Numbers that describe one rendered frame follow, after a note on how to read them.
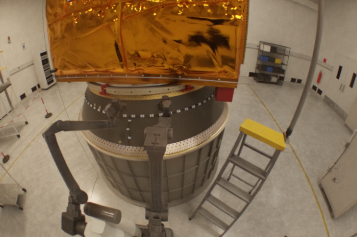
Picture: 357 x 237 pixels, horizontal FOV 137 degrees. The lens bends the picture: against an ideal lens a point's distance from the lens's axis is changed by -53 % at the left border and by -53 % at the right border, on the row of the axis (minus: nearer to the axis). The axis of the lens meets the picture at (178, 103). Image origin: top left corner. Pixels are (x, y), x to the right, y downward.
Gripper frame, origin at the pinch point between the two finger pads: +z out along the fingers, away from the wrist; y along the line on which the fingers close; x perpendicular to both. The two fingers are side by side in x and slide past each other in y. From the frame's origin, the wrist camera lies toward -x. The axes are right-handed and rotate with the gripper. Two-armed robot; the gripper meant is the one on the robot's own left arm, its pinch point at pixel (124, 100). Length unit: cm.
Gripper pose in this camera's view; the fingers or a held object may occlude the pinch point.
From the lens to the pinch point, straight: 118.6
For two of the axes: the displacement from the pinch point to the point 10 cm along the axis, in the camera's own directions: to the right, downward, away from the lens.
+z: 0.3, -6.4, 7.7
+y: -10.0, -0.2, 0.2
